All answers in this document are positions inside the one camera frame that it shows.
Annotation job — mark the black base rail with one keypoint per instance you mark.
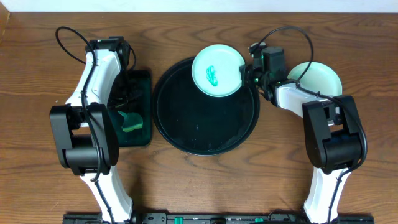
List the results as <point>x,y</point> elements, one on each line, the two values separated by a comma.
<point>162,218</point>

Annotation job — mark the green sponge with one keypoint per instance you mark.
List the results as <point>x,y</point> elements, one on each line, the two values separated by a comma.
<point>131,121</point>

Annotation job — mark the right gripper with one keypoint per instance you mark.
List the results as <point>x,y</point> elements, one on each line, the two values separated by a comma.
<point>246,69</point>

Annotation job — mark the mint green plate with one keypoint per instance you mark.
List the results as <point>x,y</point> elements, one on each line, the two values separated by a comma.
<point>318,78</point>
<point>215,70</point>

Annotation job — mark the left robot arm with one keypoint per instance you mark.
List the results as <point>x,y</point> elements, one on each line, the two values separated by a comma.
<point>84,133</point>

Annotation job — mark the black rectangular tray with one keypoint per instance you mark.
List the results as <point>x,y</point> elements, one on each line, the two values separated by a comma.
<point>137,137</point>

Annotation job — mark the round black tray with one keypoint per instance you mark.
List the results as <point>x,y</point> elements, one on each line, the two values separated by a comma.
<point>199,124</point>

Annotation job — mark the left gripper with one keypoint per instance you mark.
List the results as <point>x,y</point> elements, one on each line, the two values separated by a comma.
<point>125,94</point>

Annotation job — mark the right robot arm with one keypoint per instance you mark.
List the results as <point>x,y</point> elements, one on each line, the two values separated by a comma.
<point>335,141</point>

